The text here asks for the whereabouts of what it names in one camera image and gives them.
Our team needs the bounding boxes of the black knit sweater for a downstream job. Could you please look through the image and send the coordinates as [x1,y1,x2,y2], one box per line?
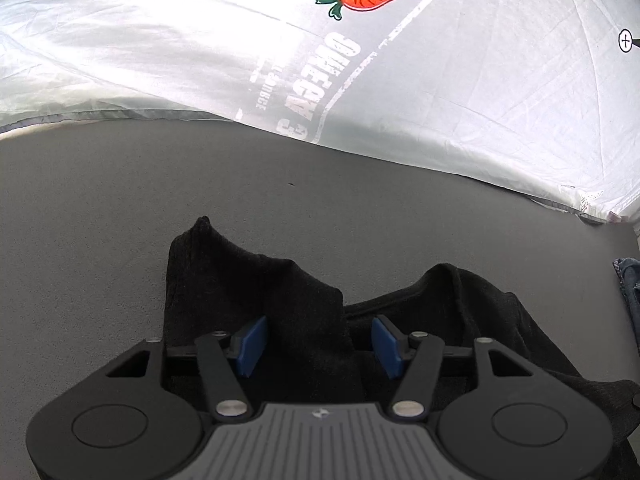
[164,217,639,479]

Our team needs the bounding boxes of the blue folded jeans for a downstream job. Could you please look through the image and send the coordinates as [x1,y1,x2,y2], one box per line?
[613,258,640,336]

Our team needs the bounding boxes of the white printed carrot curtain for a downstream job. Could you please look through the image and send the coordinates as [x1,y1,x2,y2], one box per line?
[1,0,639,222]

